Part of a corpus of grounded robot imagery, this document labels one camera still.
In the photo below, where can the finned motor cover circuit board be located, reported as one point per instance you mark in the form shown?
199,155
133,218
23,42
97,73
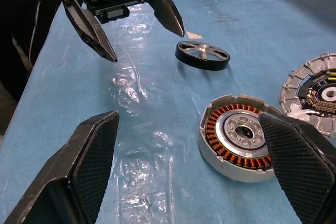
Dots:
296,82

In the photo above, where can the blue plastic table cover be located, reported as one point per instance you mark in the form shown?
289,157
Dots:
157,90

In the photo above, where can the small beige tape piece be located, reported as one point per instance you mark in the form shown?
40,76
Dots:
194,35

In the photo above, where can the motor stator with copper windings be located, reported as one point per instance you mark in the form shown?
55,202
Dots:
236,132

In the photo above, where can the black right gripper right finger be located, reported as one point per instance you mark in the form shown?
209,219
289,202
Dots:
302,169

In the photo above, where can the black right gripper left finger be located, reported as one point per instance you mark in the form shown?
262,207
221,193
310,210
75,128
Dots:
78,176

